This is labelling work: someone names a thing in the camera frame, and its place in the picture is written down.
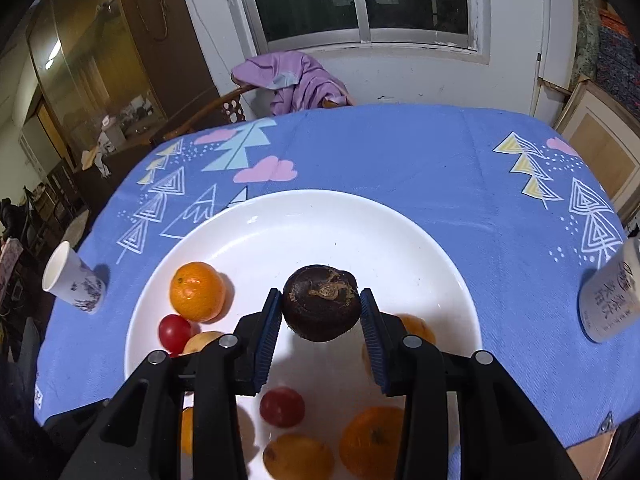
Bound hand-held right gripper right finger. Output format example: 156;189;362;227
359;287;583;480

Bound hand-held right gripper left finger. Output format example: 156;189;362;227
57;287;282;480

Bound dark mangosteen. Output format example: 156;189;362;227
282;265;361;343

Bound tan brown fruit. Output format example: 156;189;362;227
183;331;225;356

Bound small orange mandarin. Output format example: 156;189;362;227
170;261;227;323

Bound red cherry tomato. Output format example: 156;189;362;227
158;314;193;355

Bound white oval plate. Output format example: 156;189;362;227
124;189;483;480

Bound small yellow-orange fruit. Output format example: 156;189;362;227
180;406;195;456

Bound blue printed tablecloth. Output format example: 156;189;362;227
34;104;636;480

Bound white paper cup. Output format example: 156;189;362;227
42;241;107;315

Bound wooden chair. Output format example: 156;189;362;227
150;82;346;148

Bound beige drink can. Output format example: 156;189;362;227
578;236;640;344

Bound tan leather wallet case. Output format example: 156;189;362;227
565;430;621;480

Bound cluttered wooden sideboard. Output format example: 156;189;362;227
75;100;171;181

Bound purple cloth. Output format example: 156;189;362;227
232;51;356;117

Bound wooden glass-door cabinet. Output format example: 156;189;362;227
25;0;221;146

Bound white-framed window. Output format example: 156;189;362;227
220;0;493;56

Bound shelf of patterned rugs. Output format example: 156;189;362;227
570;0;640;106

